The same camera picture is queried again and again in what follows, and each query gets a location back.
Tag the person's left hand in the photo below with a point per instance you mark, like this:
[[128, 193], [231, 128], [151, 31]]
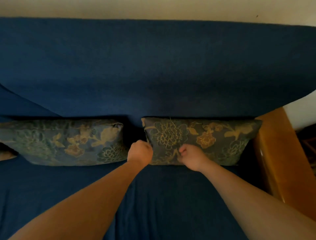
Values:
[[138, 152]]

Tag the person's right hand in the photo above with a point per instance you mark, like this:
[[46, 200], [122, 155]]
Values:
[[193, 157]]

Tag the person's right fingers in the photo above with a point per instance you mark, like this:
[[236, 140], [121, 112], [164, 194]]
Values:
[[182, 150]]

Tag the person's left fingers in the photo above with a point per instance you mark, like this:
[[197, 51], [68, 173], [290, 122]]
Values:
[[146, 146]]

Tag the blue floral cushion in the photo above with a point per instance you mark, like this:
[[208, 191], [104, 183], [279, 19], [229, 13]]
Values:
[[64, 142], [209, 141]]

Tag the person's left forearm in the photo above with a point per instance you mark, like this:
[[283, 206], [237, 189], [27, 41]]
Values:
[[81, 202]]

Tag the person's right forearm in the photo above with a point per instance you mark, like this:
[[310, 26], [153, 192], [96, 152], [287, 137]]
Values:
[[254, 202]]

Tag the blue sofa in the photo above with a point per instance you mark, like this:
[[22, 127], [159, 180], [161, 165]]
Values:
[[148, 74]]

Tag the wooden sofa armrest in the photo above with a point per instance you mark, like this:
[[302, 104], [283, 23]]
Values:
[[284, 160]]

